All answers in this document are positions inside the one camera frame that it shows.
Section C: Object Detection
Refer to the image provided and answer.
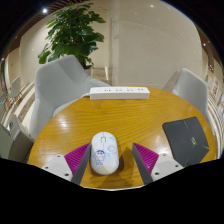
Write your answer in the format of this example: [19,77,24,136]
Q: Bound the black mouse pad green lines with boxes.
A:
[162,116,211,168]

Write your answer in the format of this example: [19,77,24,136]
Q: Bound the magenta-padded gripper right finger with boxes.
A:
[131,142,184,185]

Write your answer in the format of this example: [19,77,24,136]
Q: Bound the green leafy potted plant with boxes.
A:
[37,2,107,69]

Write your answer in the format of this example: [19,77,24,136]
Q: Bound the white power strip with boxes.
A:
[89,86,151,101]

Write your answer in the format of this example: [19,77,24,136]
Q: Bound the large grey upholstered armchair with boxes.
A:
[29,54,109,141]

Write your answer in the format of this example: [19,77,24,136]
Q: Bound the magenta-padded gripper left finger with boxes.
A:
[42,142,92,185]

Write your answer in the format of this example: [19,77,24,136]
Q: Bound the white cartoon-print computer mouse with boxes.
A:
[89,131,120,176]

